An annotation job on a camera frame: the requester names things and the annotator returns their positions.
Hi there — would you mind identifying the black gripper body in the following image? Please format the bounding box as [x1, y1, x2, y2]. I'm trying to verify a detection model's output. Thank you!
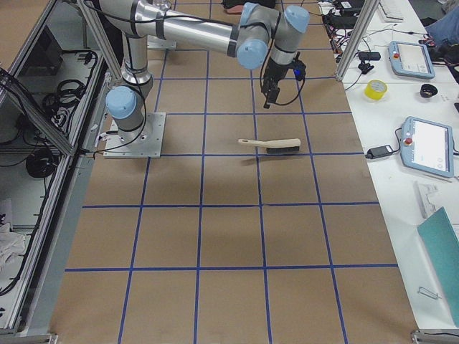
[261, 52, 306, 100]

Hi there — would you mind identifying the beige hand brush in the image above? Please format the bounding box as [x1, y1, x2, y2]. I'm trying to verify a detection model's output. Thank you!
[237, 138, 301, 154]

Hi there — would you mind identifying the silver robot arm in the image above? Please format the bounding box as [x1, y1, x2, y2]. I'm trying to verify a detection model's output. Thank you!
[80, 1, 310, 108]

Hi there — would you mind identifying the pink bin with black bag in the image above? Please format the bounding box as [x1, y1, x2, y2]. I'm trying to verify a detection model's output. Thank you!
[222, 0, 246, 14]

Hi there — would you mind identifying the black webcam clip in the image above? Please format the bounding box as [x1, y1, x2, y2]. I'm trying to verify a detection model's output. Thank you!
[357, 52, 381, 75]

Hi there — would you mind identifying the yellow tape roll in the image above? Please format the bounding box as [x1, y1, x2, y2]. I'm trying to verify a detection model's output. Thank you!
[364, 80, 388, 101]

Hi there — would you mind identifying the black power adapter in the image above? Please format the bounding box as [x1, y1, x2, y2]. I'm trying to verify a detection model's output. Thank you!
[365, 145, 395, 160]

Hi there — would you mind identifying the far teach pendant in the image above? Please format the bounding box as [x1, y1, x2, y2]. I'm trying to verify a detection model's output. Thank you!
[387, 41, 435, 80]

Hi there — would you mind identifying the teach pendant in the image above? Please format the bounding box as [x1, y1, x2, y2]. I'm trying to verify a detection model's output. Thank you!
[387, 41, 435, 80]
[399, 116, 455, 178]

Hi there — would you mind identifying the small black bowl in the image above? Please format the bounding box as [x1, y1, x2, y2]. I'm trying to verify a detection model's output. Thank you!
[420, 83, 438, 99]

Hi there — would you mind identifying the near teach pendant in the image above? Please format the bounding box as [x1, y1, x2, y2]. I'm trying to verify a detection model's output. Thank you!
[399, 116, 455, 178]

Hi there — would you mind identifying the teal folder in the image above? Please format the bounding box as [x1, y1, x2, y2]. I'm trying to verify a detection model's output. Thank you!
[417, 207, 458, 327]

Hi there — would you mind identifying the aluminium frame post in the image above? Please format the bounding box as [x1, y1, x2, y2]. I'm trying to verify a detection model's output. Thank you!
[336, 0, 379, 82]

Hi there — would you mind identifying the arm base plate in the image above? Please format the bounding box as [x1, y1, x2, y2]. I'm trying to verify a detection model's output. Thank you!
[147, 36, 176, 50]
[103, 113, 166, 158]

